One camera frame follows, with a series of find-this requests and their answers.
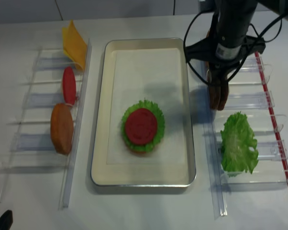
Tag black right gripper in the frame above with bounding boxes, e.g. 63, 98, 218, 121
184, 33, 265, 83

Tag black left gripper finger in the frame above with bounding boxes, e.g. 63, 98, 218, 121
0, 210, 13, 230

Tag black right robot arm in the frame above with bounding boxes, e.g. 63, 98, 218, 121
183, 0, 288, 86

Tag green lettuce leaf in rack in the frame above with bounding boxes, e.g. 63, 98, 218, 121
220, 112, 259, 173

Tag green lettuce on burger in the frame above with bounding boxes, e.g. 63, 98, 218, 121
120, 99, 165, 147

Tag red tomato slice on burger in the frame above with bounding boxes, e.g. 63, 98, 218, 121
124, 108, 157, 145

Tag red tomato slice in rack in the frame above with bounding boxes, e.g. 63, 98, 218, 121
61, 67, 76, 105

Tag yellow cheese slices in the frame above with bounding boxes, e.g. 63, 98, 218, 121
62, 20, 87, 71

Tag red strip on rack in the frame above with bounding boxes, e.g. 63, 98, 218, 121
255, 52, 288, 185

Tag white paper liner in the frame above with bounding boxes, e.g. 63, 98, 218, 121
107, 48, 187, 164

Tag clear acrylic left rack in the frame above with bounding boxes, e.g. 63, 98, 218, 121
0, 42, 92, 208

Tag clear acrylic rack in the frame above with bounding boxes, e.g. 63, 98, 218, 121
203, 54, 288, 217
0, 42, 92, 208

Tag clear acrylic right rack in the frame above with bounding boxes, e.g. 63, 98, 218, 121
203, 54, 288, 217

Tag bun half in left rack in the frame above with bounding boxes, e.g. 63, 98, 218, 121
50, 103, 73, 156

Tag white metal tray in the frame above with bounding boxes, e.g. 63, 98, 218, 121
91, 38, 196, 188

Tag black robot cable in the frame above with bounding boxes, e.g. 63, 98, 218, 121
183, 11, 285, 87

